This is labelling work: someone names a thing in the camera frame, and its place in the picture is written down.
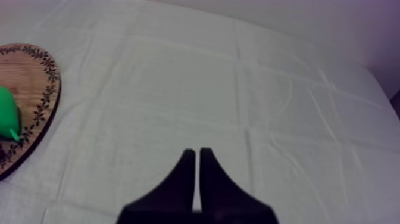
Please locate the green toy pear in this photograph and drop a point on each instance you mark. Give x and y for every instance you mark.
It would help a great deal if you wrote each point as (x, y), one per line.
(7, 115)

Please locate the round wooden board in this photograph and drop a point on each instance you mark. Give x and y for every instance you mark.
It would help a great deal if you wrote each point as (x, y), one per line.
(29, 94)

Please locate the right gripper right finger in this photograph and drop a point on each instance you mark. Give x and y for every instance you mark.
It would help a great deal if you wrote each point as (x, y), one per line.
(222, 197)

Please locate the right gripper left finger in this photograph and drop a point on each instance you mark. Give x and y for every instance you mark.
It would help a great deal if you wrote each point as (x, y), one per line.
(175, 197)

